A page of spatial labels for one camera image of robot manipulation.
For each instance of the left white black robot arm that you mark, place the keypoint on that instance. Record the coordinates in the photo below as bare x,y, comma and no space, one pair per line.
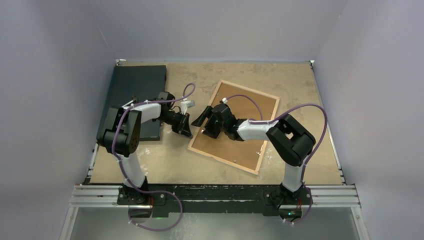
120,131

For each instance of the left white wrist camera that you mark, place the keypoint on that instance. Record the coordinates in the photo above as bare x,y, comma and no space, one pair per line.
185,104

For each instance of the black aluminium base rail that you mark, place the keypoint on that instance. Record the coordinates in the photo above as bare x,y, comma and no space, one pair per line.
265,199

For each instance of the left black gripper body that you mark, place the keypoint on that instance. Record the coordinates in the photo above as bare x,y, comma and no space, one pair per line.
177,121

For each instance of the wooden picture frame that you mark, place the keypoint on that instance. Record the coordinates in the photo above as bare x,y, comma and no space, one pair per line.
246,155

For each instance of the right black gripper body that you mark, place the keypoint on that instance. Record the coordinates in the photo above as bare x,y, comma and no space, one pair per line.
214,128

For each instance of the black flat box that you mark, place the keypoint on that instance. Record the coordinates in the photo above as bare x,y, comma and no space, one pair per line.
137,83

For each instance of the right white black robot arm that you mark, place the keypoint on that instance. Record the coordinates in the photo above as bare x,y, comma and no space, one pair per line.
294,143

